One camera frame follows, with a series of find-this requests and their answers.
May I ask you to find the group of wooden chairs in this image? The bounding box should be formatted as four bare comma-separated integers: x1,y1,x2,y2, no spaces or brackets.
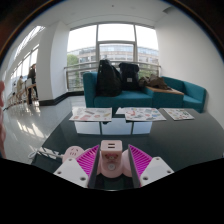
4,83,38,108

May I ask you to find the black backpack with label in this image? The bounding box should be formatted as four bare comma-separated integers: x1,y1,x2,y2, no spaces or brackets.
118,62,141,92

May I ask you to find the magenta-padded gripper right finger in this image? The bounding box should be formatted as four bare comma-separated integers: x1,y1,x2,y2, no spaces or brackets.
127,144,175,188

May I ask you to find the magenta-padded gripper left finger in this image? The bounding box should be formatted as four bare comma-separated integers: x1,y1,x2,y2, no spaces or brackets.
53,144,101,189

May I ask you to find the sticker sheet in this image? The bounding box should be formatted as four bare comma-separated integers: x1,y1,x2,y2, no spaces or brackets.
124,107,167,122
69,107,113,123
163,108,195,121

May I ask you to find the wooden sofa side table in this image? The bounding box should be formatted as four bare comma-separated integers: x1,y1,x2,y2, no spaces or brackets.
145,85,185,96

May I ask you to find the metal window railing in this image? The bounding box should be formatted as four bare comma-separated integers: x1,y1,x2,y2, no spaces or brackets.
63,60,162,92

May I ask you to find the person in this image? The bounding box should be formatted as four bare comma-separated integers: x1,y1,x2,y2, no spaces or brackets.
15,75,26,101
27,63,39,105

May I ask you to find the teal sectional sofa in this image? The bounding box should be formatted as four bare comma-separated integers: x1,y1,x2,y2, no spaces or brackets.
82,71,208,114

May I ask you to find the large black backpack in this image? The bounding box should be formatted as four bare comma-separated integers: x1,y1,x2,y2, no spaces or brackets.
95,59,123,98

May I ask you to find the pink charger block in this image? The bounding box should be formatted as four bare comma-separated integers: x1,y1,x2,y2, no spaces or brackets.
99,139,124,179

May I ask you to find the brown jacket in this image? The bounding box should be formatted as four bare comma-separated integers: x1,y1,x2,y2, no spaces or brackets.
138,73,173,91

